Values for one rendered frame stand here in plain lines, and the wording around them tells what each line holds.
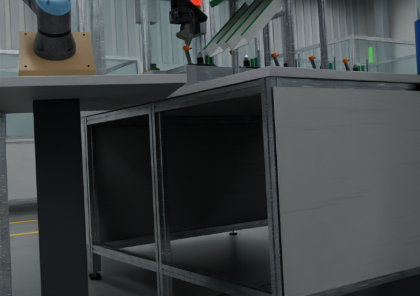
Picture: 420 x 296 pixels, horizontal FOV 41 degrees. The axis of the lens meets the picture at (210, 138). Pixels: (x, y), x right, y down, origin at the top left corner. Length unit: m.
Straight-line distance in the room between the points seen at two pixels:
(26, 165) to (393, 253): 5.72
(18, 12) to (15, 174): 4.20
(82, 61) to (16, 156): 5.16
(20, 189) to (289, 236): 5.76
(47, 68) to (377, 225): 1.26
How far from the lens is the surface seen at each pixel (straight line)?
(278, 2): 2.07
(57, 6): 2.00
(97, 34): 3.39
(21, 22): 10.65
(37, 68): 2.04
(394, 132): 2.04
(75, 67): 2.05
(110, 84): 1.67
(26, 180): 7.22
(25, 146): 7.22
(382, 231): 1.99
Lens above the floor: 0.61
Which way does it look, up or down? 1 degrees up
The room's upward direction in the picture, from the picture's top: 3 degrees counter-clockwise
